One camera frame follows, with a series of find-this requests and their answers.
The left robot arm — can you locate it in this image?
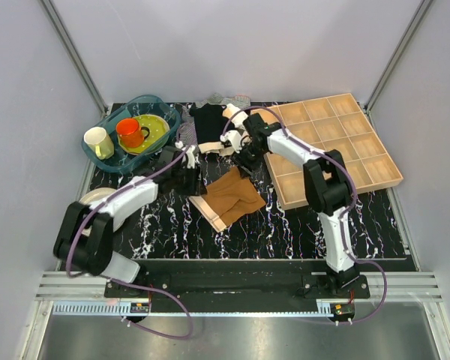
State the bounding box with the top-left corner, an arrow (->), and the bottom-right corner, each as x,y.
53,142 -> 206,297

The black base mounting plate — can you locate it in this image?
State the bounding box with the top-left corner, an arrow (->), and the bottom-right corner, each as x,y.
99,257 -> 371,314

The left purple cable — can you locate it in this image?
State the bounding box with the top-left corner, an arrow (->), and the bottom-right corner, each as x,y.
65,125 -> 196,341

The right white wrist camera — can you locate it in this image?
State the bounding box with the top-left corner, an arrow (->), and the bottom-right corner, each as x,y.
220,110 -> 248,153

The striped grey underwear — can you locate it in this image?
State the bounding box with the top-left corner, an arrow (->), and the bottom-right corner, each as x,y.
177,93 -> 251,148

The purple cable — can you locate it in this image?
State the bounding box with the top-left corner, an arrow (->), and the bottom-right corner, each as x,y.
223,106 -> 389,326
65,125 -> 196,341

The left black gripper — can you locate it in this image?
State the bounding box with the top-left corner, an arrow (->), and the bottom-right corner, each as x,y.
171,163 -> 207,197

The orange mug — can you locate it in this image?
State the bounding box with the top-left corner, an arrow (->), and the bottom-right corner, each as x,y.
115,118 -> 150,148

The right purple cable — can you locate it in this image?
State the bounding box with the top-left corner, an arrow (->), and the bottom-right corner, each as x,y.
223,106 -> 389,326

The cream yellow mug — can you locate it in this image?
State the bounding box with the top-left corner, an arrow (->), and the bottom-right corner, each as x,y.
83,127 -> 115,160

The aluminium front rail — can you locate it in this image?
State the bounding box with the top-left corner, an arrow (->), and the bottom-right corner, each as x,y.
35,271 -> 442,318

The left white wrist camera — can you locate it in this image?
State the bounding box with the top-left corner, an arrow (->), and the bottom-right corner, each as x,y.
175,141 -> 198,169

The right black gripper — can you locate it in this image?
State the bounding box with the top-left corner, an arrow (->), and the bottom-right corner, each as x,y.
229,142 -> 267,180

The blue transparent plastic bin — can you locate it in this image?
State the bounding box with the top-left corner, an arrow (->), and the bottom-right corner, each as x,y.
81,94 -> 182,175

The cream white underwear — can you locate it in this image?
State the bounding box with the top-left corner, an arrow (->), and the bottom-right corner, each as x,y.
223,103 -> 249,131

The brown boxer underwear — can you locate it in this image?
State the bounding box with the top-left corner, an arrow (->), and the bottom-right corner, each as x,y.
188,166 -> 266,233

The yellow-green dotted plate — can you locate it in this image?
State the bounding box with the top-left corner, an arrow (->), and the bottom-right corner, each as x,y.
117,114 -> 170,155

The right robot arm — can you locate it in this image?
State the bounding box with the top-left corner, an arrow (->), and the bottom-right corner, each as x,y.
232,113 -> 359,298

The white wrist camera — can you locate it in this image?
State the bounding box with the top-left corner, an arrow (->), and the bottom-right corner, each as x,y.
220,110 -> 248,153
175,141 -> 198,169

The wooden compartment tray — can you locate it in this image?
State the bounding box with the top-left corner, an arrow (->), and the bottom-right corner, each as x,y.
256,93 -> 403,194

